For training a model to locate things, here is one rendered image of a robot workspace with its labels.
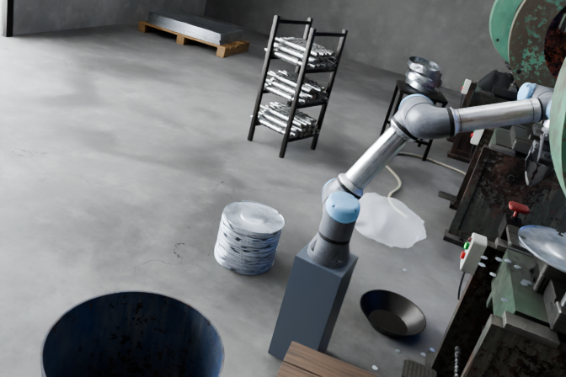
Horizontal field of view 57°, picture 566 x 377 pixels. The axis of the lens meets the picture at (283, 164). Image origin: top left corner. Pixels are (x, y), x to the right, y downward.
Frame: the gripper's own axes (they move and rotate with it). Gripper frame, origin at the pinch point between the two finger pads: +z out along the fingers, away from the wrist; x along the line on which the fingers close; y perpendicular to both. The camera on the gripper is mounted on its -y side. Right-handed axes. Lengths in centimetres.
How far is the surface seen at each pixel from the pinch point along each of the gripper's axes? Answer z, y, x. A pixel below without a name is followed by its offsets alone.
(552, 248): 6.5, -35.1, -6.1
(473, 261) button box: 30.3, -12.8, 8.8
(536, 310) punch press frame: 21, -48, -6
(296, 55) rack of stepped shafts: 12, 157, 141
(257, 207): 62, 25, 103
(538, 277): 16.0, -36.9, -5.9
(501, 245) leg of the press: 21.1, -11.8, 2.4
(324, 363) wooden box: 50, -70, 44
